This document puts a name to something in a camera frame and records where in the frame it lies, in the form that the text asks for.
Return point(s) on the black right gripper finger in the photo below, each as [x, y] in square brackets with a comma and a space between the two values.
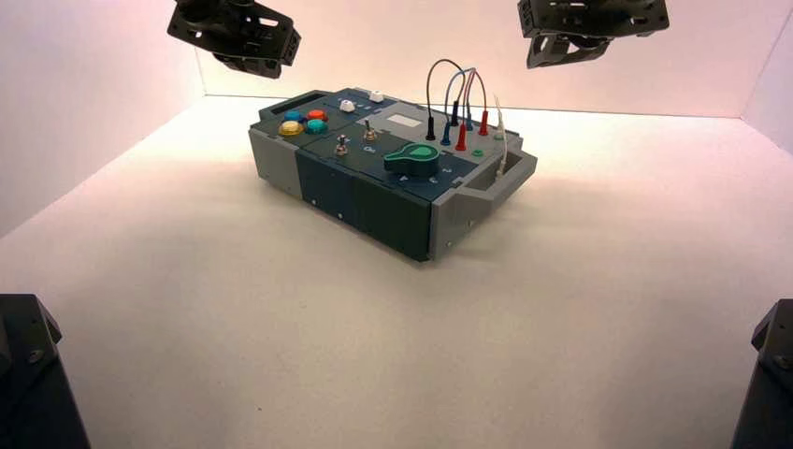
[554, 54]
[588, 48]

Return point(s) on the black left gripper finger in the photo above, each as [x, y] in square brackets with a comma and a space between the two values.
[266, 69]
[230, 61]

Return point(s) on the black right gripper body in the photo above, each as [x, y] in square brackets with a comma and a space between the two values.
[595, 17]

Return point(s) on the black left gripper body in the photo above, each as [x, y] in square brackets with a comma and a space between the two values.
[248, 30]

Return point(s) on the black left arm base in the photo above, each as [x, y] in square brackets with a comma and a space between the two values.
[31, 384]

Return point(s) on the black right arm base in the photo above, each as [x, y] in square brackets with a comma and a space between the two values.
[768, 384]

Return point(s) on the blue push button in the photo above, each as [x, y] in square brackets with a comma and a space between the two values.
[294, 116]

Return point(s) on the orange push button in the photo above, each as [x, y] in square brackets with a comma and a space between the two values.
[317, 114]

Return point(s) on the teal push button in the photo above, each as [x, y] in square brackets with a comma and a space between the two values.
[316, 126]

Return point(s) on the grey and teal control box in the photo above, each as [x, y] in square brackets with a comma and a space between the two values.
[371, 192]

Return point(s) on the green rotary knob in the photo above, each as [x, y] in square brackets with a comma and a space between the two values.
[415, 160]

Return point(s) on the metal toggle switch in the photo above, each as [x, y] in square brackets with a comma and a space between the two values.
[341, 147]
[370, 131]

